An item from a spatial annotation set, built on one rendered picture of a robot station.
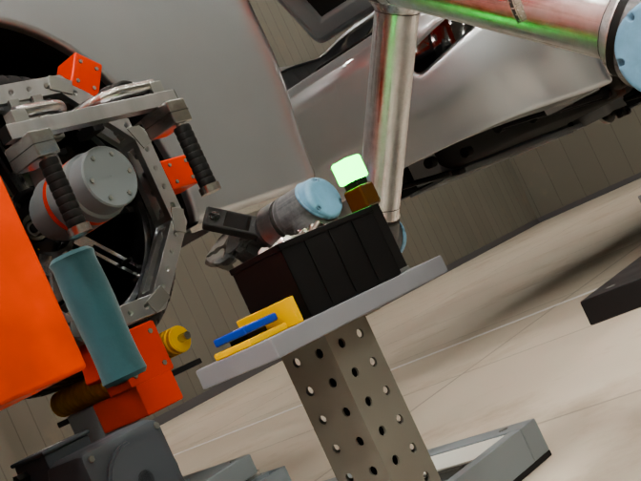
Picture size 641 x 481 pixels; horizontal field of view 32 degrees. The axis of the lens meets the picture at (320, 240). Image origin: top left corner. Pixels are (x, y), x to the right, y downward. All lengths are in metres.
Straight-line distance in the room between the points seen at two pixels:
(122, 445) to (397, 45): 0.88
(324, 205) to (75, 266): 0.48
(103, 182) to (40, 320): 0.58
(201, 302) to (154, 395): 8.65
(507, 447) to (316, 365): 0.61
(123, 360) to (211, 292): 8.96
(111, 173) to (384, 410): 0.82
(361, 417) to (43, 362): 0.46
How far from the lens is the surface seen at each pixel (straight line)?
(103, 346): 2.13
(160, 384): 2.31
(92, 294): 2.13
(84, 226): 2.04
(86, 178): 2.19
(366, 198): 1.86
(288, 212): 2.20
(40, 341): 1.68
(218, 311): 11.06
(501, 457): 2.16
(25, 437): 9.14
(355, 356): 1.68
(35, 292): 1.70
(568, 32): 1.80
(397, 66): 2.17
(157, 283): 2.39
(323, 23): 6.08
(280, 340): 1.53
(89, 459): 1.87
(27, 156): 2.09
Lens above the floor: 0.48
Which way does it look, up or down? 2 degrees up
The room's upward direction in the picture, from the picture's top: 25 degrees counter-clockwise
